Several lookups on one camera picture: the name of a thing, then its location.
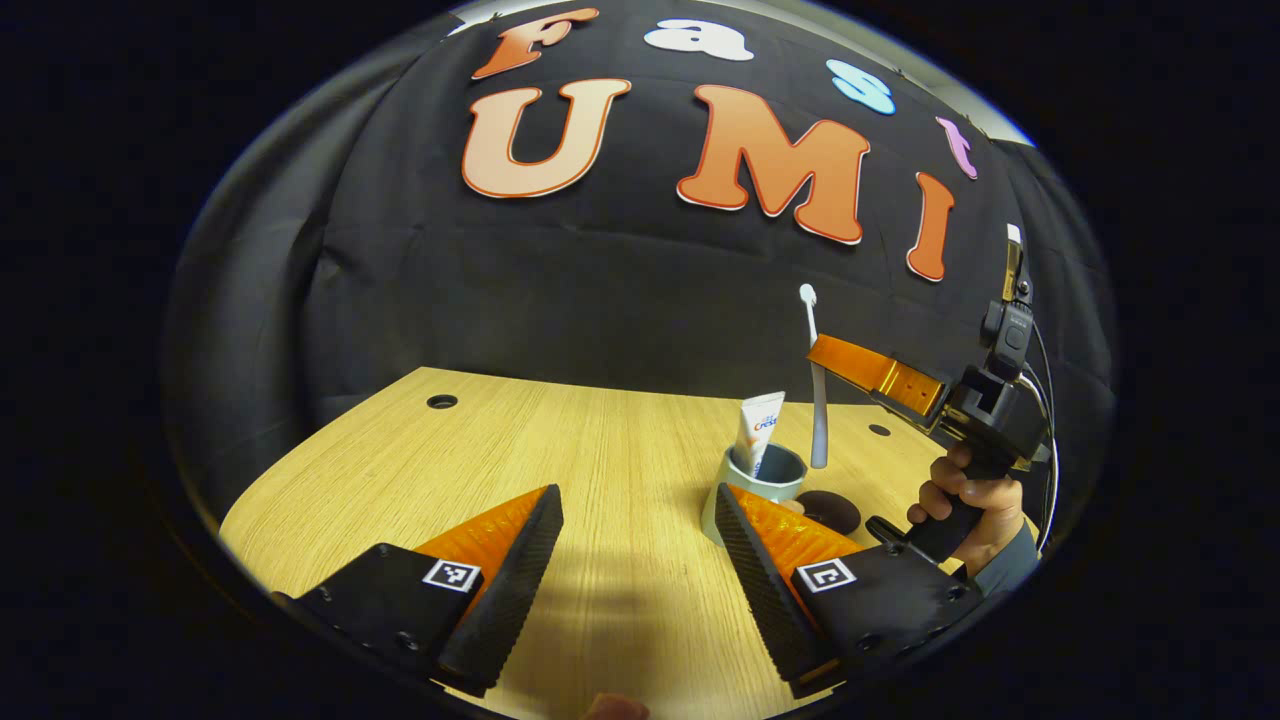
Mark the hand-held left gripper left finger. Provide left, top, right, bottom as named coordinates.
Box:
left=270, top=484, right=565, bottom=699

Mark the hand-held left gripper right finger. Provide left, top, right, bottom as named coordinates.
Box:
left=714, top=483, right=986, bottom=701

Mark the white toothbrush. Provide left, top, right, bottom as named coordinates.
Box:
left=799, top=284, right=830, bottom=470

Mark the round dark brown coaster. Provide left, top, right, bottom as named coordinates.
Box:
left=795, top=490, right=862, bottom=536

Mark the light blue cup wooden handle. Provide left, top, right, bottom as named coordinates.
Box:
left=700, top=443, right=808, bottom=549

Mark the white toothpaste tube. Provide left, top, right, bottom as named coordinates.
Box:
left=733, top=391, right=787, bottom=479

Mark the wooden desktop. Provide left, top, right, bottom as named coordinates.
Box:
left=218, top=367, right=1041, bottom=720

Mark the black backdrop cloth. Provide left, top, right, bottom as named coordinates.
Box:
left=165, top=0, right=1116, bottom=521

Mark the black cable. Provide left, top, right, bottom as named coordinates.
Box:
left=1018, top=320, right=1061, bottom=553

